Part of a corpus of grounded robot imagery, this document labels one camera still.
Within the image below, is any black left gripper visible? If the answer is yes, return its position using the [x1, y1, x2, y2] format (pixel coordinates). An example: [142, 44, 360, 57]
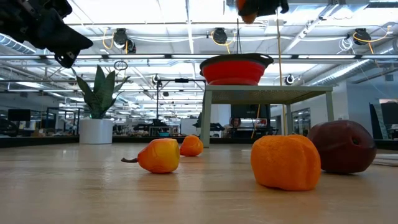
[0, 0, 93, 68]

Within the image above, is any red-orange toy mango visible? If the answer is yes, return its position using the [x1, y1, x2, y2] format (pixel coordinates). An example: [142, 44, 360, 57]
[236, 0, 259, 25]

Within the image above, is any toy orange fruit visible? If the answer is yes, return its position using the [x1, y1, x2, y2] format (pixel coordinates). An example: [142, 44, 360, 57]
[250, 134, 322, 192]

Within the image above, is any small orange-yellow toy pear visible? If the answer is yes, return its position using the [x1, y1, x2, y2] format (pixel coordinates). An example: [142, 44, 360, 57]
[179, 134, 205, 157]
[121, 138, 181, 174]

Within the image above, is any dark red toy fruit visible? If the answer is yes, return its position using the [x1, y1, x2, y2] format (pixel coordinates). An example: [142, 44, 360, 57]
[307, 119, 378, 174]

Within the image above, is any green snake plant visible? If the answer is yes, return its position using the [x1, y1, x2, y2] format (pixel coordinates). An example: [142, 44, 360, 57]
[70, 64, 131, 121]

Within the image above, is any red collapsible bowl grey rim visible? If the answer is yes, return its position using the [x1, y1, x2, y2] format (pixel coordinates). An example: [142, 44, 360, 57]
[198, 52, 275, 86]

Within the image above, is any green perforated metal shelf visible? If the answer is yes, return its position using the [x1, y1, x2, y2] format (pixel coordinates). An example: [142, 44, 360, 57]
[200, 85, 335, 148]

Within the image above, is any black monitor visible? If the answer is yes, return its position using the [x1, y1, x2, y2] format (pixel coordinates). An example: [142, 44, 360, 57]
[7, 108, 31, 122]
[230, 104, 271, 119]

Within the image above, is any white plant pot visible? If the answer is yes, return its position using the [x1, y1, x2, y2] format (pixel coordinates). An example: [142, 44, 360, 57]
[78, 118, 114, 145]

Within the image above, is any person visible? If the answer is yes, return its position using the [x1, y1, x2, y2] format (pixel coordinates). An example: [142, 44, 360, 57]
[222, 117, 246, 138]

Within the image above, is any black partition panel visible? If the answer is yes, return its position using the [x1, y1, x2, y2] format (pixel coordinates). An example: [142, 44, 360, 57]
[369, 101, 398, 140]

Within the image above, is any black hanging cable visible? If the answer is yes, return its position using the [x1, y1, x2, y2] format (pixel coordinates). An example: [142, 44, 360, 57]
[235, 17, 243, 56]

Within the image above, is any black ceiling cable reel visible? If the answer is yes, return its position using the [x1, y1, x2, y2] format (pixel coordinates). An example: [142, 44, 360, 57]
[213, 27, 228, 45]
[113, 27, 137, 54]
[353, 27, 373, 46]

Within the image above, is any silver ceiling duct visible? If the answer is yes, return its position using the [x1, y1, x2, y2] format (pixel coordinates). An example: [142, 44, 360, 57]
[306, 39, 398, 87]

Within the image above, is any black camera gantry frame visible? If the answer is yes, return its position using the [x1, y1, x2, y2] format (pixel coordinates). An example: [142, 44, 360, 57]
[155, 77, 206, 137]

